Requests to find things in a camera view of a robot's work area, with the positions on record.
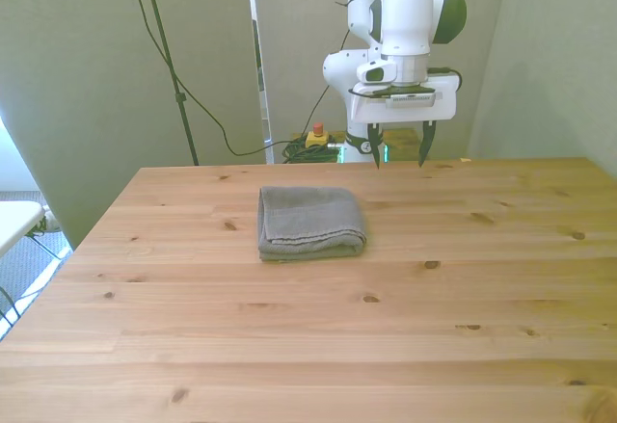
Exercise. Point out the black tripod stand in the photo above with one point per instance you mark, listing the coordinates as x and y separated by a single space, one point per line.
169 57

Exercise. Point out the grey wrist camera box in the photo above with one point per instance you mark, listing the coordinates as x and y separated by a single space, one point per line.
414 101

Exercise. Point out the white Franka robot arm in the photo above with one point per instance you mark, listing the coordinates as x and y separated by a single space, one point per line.
405 18

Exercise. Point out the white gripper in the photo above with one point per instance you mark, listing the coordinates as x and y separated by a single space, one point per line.
410 112

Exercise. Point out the white vertical partition frame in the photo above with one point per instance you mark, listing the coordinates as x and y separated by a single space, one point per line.
260 66

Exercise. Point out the yellow emergency stop box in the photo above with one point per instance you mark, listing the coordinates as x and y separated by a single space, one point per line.
317 138

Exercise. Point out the white side table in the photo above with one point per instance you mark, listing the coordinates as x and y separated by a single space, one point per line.
17 223

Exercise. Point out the terry cloth towel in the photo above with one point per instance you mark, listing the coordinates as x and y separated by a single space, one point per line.
311 223

